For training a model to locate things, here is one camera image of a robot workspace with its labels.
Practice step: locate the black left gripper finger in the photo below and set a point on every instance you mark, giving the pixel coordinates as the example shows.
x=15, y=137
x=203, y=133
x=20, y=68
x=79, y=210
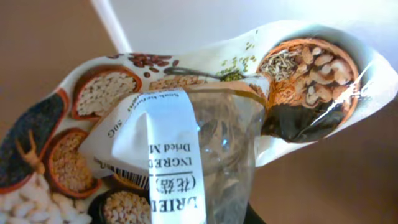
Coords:
x=251, y=217

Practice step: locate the cream brown snack wrapper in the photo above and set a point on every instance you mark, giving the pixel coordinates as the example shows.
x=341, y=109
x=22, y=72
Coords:
x=146, y=138

